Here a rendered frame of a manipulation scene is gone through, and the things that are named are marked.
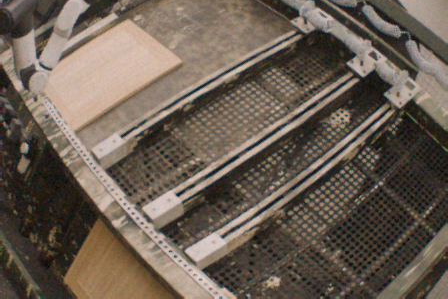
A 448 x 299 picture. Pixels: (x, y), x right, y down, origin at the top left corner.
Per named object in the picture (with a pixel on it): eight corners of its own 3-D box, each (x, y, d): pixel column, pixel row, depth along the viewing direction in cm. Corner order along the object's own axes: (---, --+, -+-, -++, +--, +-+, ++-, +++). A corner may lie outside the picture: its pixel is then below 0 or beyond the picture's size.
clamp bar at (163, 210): (141, 216, 234) (130, 172, 216) (370, 63, 283) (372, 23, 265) (159, 234, 229) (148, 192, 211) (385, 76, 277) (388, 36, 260)
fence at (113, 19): (29, 74, 288) (28, 68, 286) (184, -18, 327) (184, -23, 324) (32, 79, 286) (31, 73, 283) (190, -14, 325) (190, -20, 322)
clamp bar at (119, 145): (91, 158, 252) (81, 114, 234) (318, 24, 300) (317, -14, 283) (105, 175, 247) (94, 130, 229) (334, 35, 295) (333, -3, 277)
